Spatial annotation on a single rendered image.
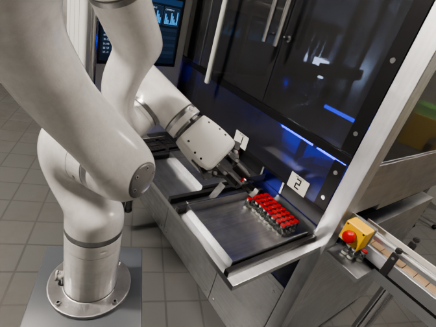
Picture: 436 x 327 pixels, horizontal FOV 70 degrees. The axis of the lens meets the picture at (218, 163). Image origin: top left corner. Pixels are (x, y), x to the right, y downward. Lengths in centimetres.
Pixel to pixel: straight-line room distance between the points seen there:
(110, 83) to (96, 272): 40
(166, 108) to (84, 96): 24
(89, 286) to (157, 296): 117
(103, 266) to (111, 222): 12
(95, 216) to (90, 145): 20
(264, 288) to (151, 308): 70
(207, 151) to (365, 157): 52
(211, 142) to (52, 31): 39
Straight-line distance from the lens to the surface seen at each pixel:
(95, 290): 80
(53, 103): 46
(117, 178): 54
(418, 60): 97
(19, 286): 201
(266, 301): 147
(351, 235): 105
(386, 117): 98
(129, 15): 52
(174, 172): 127
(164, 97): 67
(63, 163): 61
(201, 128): 68
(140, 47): 56
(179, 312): 190
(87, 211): 67
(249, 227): 109
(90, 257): 72
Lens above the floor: 155
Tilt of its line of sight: 28 degrees down
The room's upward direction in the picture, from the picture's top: 16 degrees clockwise
